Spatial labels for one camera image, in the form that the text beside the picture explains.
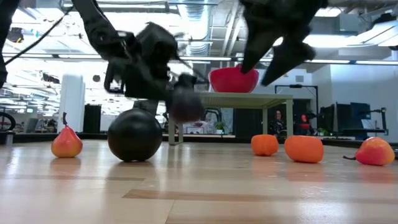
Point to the green potted plant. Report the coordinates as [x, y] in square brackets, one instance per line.
[219, 126]

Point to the white building pillar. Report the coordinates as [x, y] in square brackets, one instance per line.
[71, 105]

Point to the black bicycle wheel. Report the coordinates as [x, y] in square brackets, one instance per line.
[12, 119]

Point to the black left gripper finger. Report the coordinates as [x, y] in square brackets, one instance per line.
[173, 91]
[186, 83]

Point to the silver ceiling air duct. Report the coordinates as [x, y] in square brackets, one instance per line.
[199, 18]

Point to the black desk with monitors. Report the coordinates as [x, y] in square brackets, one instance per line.
[357, 118]

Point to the pale green perforated shelf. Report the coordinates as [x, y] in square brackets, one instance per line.
[242, 100]

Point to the red plastic colander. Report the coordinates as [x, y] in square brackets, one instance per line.
[230, 82]

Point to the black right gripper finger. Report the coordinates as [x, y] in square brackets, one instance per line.
[258, 46]
[289, 59]

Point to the black tall cabinet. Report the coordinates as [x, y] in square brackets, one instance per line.
[92, 119]

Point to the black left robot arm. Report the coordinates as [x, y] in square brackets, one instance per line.
[99, 31]

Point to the person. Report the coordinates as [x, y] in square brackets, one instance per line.
[278, 123]

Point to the black round fruit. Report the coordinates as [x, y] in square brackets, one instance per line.
[134, 135]

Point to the dark purple round fruit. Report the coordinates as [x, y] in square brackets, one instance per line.
[186, 109]

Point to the black tubular stand frame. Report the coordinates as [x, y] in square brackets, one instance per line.
[295, 86]

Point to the long ceiling light strip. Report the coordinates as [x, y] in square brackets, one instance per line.
[77, 56]

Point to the black ceiling fixture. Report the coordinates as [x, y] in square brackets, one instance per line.
[15, 35]

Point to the orange toy fruit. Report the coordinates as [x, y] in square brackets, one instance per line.
[264, 145]
[304, 149]

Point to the red-yellow toy pear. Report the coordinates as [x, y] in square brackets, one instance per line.
[374, 152]
[66, 144]

